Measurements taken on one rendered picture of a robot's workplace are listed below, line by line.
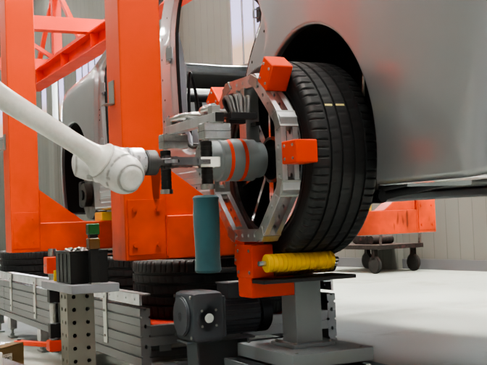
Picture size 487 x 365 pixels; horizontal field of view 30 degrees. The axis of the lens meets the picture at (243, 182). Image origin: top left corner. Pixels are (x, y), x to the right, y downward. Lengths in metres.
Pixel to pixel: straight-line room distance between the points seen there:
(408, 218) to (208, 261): 3.39
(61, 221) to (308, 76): 2.62
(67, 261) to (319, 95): 1.08
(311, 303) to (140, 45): 1.13
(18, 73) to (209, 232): 2.46
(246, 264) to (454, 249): 7.58
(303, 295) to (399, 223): 3.23
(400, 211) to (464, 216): 4.13
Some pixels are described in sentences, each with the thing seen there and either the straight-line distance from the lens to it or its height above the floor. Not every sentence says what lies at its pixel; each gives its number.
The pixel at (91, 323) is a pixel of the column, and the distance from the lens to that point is 3.40.
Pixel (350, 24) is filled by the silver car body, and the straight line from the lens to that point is 2.93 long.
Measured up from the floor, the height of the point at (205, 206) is 0.70.
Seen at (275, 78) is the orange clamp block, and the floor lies 1.09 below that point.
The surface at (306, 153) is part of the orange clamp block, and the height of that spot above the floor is 0.84.
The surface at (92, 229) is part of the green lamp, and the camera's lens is 3.18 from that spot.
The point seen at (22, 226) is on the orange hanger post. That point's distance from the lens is 5.16.
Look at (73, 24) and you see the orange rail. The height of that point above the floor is 3.32.
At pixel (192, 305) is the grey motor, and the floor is 0.36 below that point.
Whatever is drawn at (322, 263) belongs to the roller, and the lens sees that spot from 2.97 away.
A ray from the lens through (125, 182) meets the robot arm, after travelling 2.42.
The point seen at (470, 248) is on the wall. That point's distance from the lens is 10.29.
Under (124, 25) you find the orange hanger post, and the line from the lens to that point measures 3.38.
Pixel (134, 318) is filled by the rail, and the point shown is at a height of 0.30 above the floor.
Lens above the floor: 0.65
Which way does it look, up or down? 2 degrees up
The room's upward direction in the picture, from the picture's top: 2 degrees counter-clockwise
